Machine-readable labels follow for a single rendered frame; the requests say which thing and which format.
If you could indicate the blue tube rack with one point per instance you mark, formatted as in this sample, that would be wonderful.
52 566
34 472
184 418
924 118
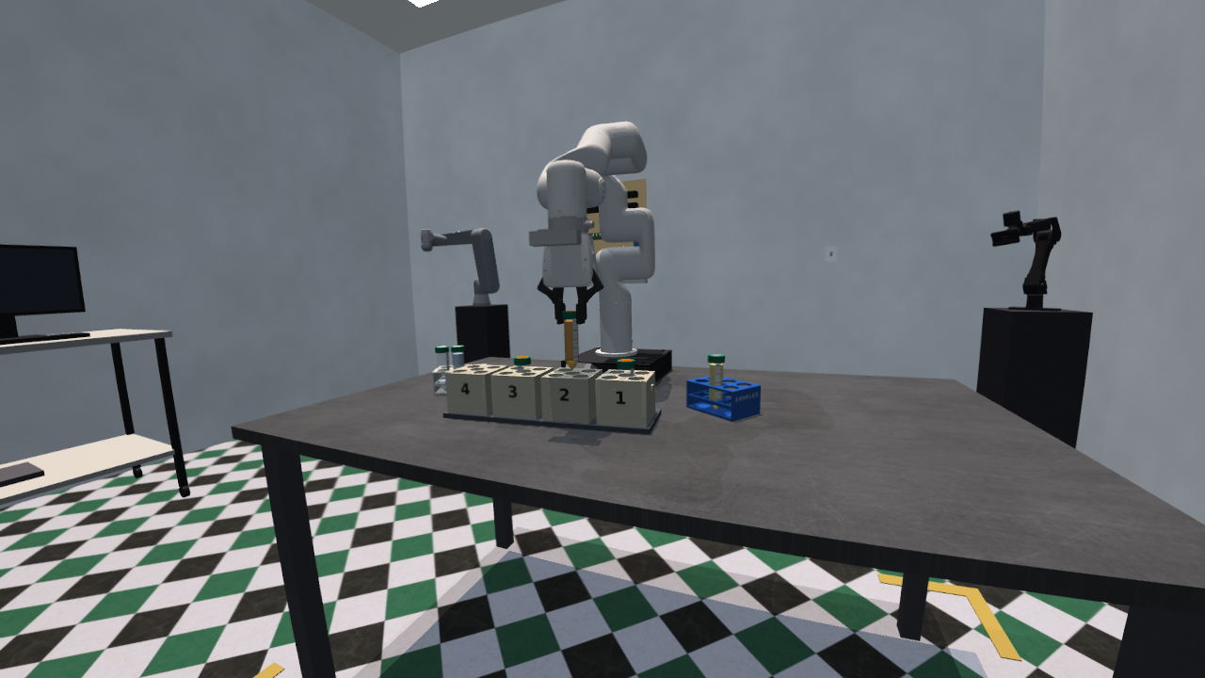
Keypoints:
745 401

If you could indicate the white tube rack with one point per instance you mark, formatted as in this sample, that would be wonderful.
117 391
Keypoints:
436 384

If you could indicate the clear tube with dark green cap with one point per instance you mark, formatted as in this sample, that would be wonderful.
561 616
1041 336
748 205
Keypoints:
442 362

